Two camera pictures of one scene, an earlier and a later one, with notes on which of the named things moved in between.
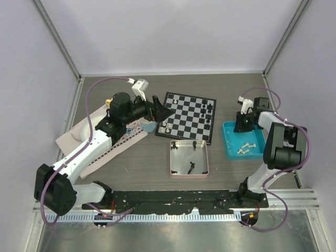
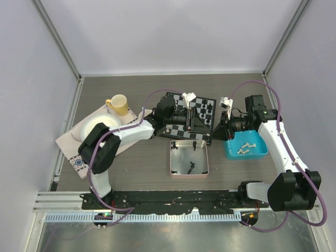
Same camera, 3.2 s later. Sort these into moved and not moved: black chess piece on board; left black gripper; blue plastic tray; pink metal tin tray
Moved: left black gripper
Not moved: pink metal tin tray; black chess piece on board; blue plastic tray
